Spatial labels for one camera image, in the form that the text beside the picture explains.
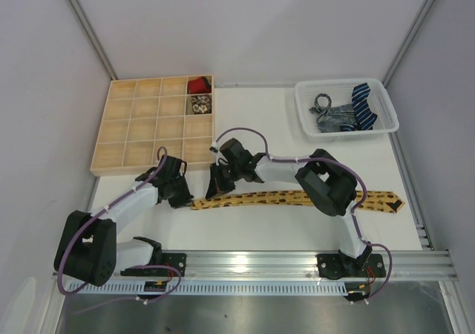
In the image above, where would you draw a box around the yellow patterned tie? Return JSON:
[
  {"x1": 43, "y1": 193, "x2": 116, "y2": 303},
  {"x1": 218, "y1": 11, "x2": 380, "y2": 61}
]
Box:
[{"x1": 190, "y1": 190, "x2": 405, "y2": 214}]

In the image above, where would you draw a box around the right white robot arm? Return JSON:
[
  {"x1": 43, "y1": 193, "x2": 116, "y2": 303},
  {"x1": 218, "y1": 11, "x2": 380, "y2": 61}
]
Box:
[{"x1": 206, "y1": 138, "x2": 372, "y2": 275}]

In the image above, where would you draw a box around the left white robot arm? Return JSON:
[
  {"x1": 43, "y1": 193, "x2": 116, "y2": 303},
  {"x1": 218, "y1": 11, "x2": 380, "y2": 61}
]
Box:
[{"x1": 53, "y1": 155, "x2": 193, "y2": 292}]

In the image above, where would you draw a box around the wooden compartment tray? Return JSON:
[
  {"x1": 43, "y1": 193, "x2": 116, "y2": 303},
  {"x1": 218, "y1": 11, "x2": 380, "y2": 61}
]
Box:
[{"x1": 90, "y1": 74, "x2": 215, "y2": 177}]

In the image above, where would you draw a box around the rolled floral tie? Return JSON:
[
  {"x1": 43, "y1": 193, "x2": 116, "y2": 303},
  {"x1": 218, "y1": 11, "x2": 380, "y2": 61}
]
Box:
[{"x1": 191, "y1": 94, "x2": 212, "y2": 114}]

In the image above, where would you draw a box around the rolled red tie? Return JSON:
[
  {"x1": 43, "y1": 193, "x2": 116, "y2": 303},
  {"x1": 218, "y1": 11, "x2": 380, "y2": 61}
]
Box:
[{"x1": 187, "y1": 76, "x2": 212, "y2": 94}]

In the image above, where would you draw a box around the grey paisley tie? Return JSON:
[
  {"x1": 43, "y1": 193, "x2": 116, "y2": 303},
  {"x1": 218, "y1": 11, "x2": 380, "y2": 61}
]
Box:
[{"x1": 309, "y1": 94, "x2": 355, "y2": 133}]

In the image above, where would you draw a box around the white plastic basket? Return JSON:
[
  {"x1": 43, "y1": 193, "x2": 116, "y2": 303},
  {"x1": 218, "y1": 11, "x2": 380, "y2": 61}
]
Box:
[{"x1": 295, "y1": 78, "x2": 399, "y2": 141}]

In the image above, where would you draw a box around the blue striped tie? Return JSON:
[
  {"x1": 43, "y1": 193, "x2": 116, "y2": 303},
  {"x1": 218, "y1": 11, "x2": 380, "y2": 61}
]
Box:
[{"x1": 340, "y1": 83, "x2": 378, "y2": 132}]

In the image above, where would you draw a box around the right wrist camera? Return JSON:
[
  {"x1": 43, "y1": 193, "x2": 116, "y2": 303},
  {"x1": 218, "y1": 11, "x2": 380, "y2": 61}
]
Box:
[{"x1": 209, "y1": 141, "x2": 219, "y2": 154}]

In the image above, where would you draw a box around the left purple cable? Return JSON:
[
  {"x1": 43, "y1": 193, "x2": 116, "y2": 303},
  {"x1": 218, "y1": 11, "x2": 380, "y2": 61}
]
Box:
[{"x1": 55, "y1": 146, "x2": 183, "y2": 312}]

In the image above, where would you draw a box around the purple cable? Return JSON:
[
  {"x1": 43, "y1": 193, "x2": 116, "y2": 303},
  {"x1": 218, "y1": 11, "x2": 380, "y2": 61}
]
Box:
[
  {"x1": 55, "y1": 146, "x2": 183, "y2": 312},
  {"x1": 213, "y1": 127, "x2": 393, "y2": 305}
]

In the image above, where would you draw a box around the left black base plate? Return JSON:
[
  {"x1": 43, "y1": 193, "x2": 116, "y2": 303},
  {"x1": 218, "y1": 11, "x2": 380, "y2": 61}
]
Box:
[{"x1": 120, "y1": 252, "x2": 187, "y2": 277}]

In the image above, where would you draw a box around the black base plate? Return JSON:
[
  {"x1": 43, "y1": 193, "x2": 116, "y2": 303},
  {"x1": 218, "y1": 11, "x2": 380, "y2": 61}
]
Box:
[
  {"x1": 316, "y1": 252, "x2": 387, "y2": 280},
  {"x1": 120, "y1": 252, "x2": 187, "y2": 277}
]

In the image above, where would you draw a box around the white slotted cable duct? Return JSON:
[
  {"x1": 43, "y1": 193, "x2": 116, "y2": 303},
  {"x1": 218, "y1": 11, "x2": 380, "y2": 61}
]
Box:
[{"x1": 67, "y1": 280, "x2": 348, "y2": 296}]

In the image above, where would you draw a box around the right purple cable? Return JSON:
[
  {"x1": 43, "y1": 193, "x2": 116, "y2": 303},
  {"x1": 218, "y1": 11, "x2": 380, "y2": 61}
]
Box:
[{"x1": 213, "y1": 127, "x2": 393, "y2": 305}]

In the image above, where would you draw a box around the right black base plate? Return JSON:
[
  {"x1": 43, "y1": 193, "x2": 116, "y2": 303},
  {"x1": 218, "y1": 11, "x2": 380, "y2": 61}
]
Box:
[{"x1": 316, "y1": 252, "x2": 387, "y2": 280}]

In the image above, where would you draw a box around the aluminium mounting rail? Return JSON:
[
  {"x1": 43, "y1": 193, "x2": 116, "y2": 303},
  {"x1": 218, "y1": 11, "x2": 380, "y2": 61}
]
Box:
[{"x1": 51, "y1": 249, "x2": 457, "y2": 281}]

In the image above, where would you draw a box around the left aluminium frame post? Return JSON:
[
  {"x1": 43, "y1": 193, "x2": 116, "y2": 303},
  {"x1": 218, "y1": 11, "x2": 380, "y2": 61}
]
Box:
[{"x1": 65, "y1": 0, "x2": 117, "y2": 80}]

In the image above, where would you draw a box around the aluminium frame post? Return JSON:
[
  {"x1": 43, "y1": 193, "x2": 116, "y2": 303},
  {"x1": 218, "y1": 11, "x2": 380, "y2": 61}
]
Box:
[
  {"x1": 65, "y1": 0, "x2": 117, "y2": 80},
  {"x1": 382, "y1": 0, "x2": 437, "y2": 88}
]

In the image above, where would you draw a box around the right aluminium frame post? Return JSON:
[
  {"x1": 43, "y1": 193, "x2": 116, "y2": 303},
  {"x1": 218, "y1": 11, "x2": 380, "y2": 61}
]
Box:
[{"x1": 382, "y1": 0, "x2": 437, "y2": 88}]

